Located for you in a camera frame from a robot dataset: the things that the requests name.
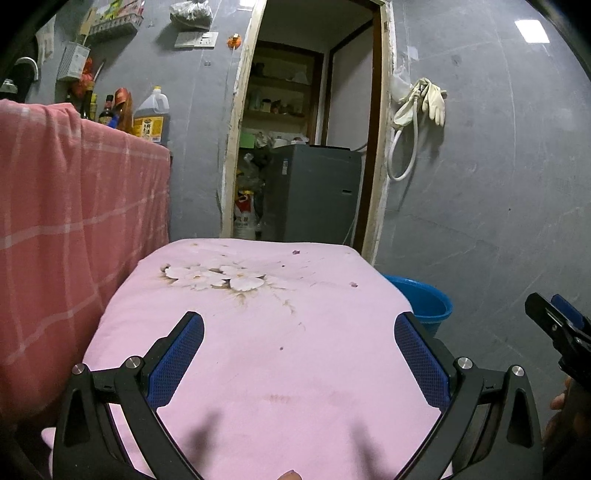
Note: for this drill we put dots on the pink checked cloth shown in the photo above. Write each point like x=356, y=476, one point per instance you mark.
x=69, y=207

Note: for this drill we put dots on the orange wall hook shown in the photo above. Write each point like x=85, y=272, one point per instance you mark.
x=234, y=40

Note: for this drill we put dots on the hanging clear plastic bag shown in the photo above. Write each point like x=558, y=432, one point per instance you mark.
x=191, y=11

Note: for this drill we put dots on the hanging cream cloth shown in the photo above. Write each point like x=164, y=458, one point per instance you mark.
x=46, y=39

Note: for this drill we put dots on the wooden storage shelves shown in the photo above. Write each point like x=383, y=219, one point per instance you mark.
x=281, y=83

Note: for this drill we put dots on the pink seasoning packet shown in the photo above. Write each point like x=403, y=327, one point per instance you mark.
x=132, y=7

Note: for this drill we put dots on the white wall shelf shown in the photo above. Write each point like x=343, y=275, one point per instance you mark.
x=115, y=24

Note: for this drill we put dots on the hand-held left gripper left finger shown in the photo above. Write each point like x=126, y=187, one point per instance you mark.
x=178, y=355

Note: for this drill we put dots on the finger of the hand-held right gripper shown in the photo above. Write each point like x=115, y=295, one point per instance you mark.
x=545, y=318
x=565, y=309

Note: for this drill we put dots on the blue plastic bucket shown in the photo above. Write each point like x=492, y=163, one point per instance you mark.
x=429, y=304

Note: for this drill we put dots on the cream rubber gloves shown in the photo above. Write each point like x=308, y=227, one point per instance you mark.
x=436, y=108

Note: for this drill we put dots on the red orange bag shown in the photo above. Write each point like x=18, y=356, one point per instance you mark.
x=86, y=76

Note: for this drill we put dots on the brown sauce bottle red cap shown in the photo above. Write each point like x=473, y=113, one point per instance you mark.
x=124, y=110

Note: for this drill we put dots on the wooden spatula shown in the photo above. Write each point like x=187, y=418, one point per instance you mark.
x=87, y=25

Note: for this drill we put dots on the green box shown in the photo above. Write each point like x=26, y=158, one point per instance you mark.
x=248, y=140

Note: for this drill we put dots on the white red rice bag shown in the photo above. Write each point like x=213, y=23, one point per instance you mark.
x=244, y=217

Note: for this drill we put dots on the person's left hand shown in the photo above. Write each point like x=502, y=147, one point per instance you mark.
x=290, y=475

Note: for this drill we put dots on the pile of plastic bags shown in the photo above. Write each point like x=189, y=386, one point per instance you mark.
x=254, y=170

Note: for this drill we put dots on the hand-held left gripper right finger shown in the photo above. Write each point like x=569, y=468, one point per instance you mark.
x=422, y=360

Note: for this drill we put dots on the green seasoning packet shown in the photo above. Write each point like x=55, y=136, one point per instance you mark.
x=111, y=9

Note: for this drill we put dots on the chrome faucet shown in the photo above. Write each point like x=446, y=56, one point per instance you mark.
x=34, y=64

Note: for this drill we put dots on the pink cloth covered table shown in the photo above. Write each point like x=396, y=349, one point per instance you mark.
x=286, y=323

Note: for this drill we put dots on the wall socket plate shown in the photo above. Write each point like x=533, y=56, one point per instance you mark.
x=196, y=39

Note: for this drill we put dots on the pale wooden door frame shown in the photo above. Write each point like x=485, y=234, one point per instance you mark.
x=232, y=138

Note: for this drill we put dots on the grey metal utensil holder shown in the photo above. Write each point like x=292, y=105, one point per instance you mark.
x=74, y=62

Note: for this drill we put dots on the grey washing machine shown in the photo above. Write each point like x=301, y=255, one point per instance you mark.
x=314, y=194

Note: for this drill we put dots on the large cooking oil jug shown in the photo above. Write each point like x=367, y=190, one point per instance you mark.
x=150, y=124

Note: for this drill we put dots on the person's right hand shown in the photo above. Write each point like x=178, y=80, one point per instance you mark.
x=554, y=429

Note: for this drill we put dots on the black wok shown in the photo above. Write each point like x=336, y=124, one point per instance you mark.
x=25, y=74

